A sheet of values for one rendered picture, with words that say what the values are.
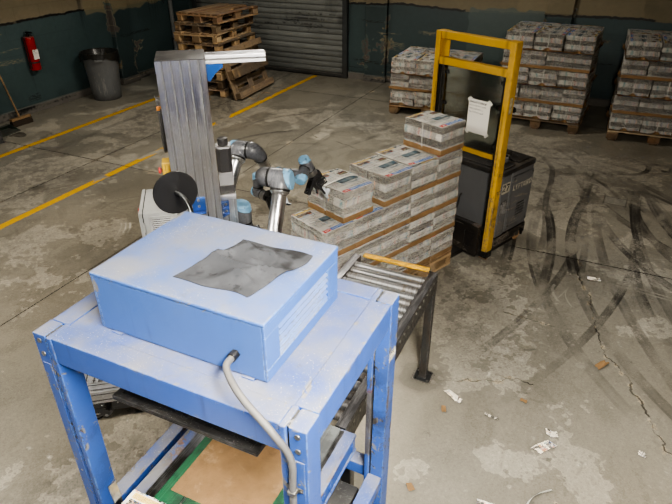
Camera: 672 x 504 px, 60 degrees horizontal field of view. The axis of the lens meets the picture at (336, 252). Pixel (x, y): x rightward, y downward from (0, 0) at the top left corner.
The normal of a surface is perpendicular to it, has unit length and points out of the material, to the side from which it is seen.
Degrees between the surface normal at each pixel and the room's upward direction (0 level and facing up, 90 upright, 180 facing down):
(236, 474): 0
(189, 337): 90
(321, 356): 0
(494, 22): 90
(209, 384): 0
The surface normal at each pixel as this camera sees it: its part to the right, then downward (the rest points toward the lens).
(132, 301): -0.43, 0.46
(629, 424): 0.00, -0.86
